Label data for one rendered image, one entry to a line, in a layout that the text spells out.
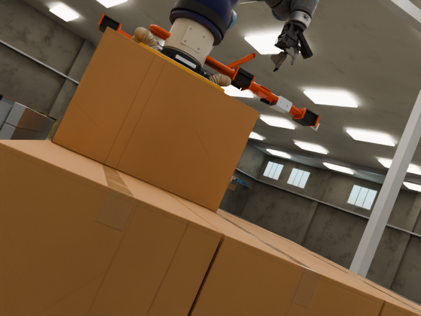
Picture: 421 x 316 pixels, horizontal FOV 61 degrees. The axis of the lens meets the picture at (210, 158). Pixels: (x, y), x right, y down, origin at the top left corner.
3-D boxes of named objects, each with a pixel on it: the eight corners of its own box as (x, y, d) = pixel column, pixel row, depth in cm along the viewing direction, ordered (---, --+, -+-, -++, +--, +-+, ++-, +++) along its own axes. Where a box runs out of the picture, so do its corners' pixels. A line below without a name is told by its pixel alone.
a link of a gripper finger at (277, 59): (264, 64, 163) (276, 46, 159) (274, 70, 165) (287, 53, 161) (265, 66, 161) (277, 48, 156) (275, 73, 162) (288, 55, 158)
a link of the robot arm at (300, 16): (302, 26, 163) (316, 19, 154) (298, 35, 163) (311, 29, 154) (287, 15, 160) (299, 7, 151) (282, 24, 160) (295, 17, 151)
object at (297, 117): (301, 117, 153) (306, 107, 154) (292, 118, 160) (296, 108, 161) (316, 126, 156) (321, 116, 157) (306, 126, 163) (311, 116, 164)
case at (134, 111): (50, 142, 109) (107, 26, 113) (57, 139, 147) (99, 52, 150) (217, 212, 130) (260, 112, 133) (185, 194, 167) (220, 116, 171)
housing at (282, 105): (275, 105, 150) (280, 94, 151) (268, 106, 157) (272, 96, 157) (289, 112, 152) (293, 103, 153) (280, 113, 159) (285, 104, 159)
